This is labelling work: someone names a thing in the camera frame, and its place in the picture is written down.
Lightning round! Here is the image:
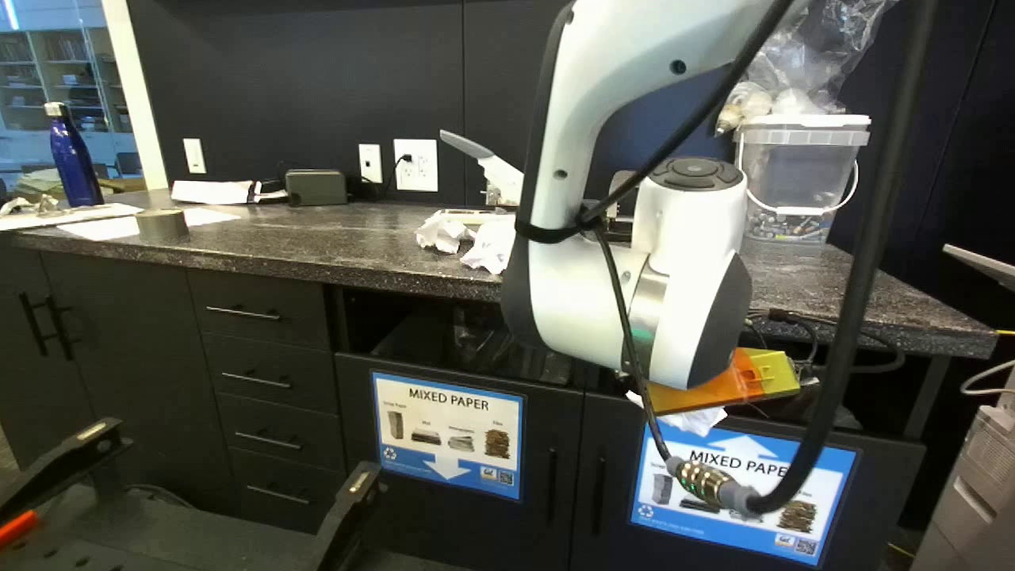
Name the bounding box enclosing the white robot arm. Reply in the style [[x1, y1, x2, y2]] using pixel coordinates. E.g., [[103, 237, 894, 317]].
[[501, 0, 794, 391]]

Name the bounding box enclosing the black bin liner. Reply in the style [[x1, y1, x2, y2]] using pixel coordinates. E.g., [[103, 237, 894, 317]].
[[373, 306, 573, 385]]

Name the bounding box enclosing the right black bin door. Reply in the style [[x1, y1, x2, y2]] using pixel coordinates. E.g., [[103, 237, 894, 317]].
[[571, 398, 923, 571]]

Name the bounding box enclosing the large white stapler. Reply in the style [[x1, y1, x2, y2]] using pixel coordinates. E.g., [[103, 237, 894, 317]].
[[438, 129, 524, 210]]

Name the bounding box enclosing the black box device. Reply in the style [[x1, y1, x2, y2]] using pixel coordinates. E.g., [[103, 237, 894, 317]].
[[285, 168, 346, 207]]

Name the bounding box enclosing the black drawer unit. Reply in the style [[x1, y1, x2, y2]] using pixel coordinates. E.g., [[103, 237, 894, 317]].
[[191, 274, 346, 531]]

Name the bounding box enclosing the clear plastic bucket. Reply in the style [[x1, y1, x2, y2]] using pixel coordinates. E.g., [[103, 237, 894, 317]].
[[736, 114, 873, 248]]

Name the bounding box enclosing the folded white paper back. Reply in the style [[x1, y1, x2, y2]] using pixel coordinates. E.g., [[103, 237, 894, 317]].
[[171, 182, 258, 207]]

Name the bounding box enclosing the right mixed paper sign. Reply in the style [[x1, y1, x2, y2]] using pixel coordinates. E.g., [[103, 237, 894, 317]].
[[630, 424, 855, 569]]

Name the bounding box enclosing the clear plastic bag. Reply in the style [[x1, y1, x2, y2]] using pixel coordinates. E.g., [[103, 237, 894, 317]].
[[712, 0, 898, 134]]

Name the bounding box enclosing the white paper sheet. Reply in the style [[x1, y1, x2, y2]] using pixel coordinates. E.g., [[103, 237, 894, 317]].
[[67, 207, 231, 240]]

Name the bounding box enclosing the black cabinet door left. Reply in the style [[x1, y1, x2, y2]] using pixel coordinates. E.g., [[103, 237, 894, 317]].
[[0, 250, 231, 510]]

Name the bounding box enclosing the blue water bottle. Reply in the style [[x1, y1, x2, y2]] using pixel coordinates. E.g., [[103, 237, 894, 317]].
[[45, 103, 100, 207]]

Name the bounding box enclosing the black chair armrest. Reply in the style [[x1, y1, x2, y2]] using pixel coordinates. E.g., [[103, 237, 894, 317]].
[[0, 417, 123, 549]]

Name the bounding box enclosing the white office printer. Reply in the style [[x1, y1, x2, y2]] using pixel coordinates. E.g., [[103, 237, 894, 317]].
[[910, 363, 1015, 571]]

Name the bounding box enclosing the white wall outlet plate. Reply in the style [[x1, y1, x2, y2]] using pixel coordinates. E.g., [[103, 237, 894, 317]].
[[394, 140, 438, 195]]

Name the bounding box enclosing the white wall switch plate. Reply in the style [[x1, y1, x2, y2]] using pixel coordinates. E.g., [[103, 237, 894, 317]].
[[357, 144, 383, 184]]

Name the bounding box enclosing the orange yellow wrist camera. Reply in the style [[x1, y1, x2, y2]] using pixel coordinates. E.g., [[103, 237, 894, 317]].
[[651, 350, 803, 412]]

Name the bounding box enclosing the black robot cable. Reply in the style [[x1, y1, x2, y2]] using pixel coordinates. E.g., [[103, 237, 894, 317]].
[[518, 0, 944, 521]]

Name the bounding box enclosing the white wall plate left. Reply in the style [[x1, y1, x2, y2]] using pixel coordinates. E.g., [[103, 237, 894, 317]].
[[181, 137, 205, 174]]

